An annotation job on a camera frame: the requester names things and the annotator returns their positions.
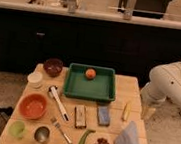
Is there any yellow banana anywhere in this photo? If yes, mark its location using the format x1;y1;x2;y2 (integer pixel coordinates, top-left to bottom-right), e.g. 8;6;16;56
122;101;132;121

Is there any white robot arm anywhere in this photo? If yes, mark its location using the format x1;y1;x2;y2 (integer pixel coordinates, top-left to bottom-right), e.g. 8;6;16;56
140;61;181;120

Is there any metal cup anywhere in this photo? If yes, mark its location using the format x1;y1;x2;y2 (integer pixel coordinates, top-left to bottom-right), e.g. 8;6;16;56
34;126;50;144

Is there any small white cup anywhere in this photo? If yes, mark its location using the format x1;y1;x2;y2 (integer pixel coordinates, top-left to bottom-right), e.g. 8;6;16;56
27;71;43;88

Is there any light green cup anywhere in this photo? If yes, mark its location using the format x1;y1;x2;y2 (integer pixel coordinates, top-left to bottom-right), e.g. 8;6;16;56
8;121;26;139

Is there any blue folded cloth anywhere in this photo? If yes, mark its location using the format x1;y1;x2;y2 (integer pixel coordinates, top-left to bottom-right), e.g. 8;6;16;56
114;121;140;144

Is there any blue sponge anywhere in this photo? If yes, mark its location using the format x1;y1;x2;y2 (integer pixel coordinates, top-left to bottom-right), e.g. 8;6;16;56
97;105;111;126

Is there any orange fruit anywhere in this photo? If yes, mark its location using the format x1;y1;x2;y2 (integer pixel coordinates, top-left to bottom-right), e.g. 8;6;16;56
85;68;96;80

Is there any brown rectangular block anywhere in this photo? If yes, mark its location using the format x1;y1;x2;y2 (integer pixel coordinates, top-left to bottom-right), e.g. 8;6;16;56
74;105;87;129

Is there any green plastic tray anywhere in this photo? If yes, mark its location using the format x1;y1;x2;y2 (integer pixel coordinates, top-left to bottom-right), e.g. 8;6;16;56
63;63;116;103

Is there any green cucumber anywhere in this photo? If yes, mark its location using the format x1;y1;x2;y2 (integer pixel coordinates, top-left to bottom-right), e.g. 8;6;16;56
78;129;96;144

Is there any dark red bowl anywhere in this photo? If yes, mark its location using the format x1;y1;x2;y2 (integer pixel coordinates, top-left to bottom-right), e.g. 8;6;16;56
43;58;63;77

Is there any orange bowl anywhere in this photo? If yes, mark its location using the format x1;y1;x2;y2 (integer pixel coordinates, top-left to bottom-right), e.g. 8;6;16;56
19;93;47;120

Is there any white handled kitchen tool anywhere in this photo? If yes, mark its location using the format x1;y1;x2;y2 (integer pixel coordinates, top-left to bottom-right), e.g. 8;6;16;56
48;85;69;121

